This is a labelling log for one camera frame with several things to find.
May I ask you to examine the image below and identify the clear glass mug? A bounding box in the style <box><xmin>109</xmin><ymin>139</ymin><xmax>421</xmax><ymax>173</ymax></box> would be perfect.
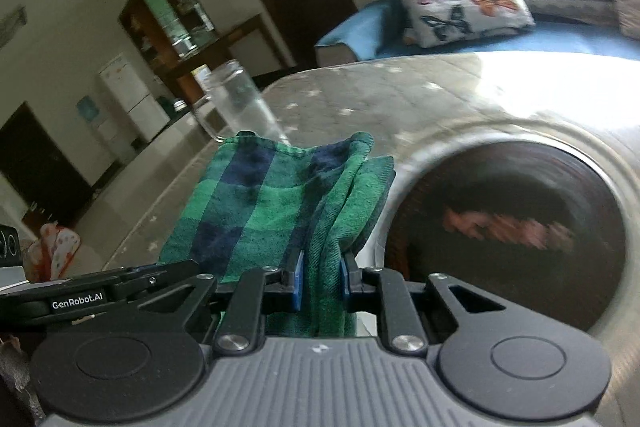
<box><xmin>192</xmin><ymin>59</ymin><xmax>292</xmax><ymax>146</ymax></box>

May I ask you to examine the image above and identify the white blue water dispenser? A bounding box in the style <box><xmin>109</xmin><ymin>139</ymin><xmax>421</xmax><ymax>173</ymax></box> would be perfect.
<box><xmin>75</xmin><ymin>96</ymin><xmax>138</xmax><ymax>158</ymax></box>

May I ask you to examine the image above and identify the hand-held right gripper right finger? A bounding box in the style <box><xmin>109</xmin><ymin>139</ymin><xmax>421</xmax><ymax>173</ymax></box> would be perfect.
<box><xmin>340</xmin><ymin>253</ymin><xmax>506</xmax><ymax>352</ymax></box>

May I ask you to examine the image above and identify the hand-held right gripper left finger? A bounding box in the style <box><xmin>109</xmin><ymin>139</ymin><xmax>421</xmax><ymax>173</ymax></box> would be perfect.
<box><xmin>135</xmin><ymin>251</ymin><xmax>306</xmax><ymax>355</ymax></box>

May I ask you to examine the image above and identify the orange patterned white bag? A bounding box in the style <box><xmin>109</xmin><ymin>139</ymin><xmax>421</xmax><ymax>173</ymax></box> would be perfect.
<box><xmin>25</xmin><ymin>222</ymin><xmax>82</xmax><ymax>281</ymax></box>

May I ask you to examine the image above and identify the white refrigerator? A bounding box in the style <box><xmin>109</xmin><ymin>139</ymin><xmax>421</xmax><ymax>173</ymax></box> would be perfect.
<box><xmin>97</xmin><ymin>52</ymin><xmax>172</xmax><ymax>144</ymax></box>

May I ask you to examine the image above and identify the dark brown door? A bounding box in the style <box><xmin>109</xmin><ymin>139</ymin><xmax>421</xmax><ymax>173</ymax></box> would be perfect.
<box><xmin>0</xmin><ymin>102</ymin><xmax>94</xmax><ymax>220</ymax></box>

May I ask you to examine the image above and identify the blue sofa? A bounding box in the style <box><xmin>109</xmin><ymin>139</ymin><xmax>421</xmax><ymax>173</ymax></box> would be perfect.
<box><xmin>315</xmin><ymin>0</ymin><xmax>640</xmax><ymax>62</ymax></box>

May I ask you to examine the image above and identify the dark wooden cabinet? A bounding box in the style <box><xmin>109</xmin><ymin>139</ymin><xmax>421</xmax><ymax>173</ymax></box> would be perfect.
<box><xmin>118</xmin><ymin>0</ymin><xmax>266</xmax><ymax>108</ymax></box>

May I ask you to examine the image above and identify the green plaid cloth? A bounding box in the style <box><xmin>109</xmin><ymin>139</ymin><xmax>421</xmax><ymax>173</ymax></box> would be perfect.
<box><xmin>157</xmin><ymin>131</ymin><xmax>396</xmax><ymax>339</ymax></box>

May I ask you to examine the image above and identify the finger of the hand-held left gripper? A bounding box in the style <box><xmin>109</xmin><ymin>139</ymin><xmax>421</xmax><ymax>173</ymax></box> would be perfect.
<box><xmin>107</xmin><ymin>259</ymin><xmax>201</xmax><ymax>303</ymax></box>

